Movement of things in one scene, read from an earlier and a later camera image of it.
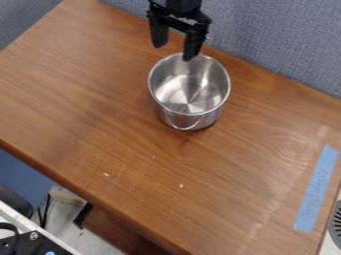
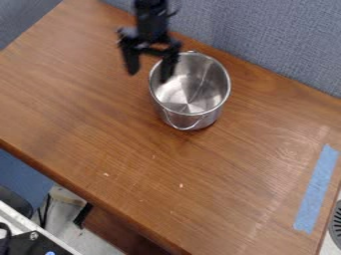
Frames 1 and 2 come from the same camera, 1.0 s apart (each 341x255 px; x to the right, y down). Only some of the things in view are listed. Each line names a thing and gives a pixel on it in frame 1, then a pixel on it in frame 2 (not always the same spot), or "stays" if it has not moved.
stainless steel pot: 190,90 stays
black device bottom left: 29,243 stays
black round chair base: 15,201 stays
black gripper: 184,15 to 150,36
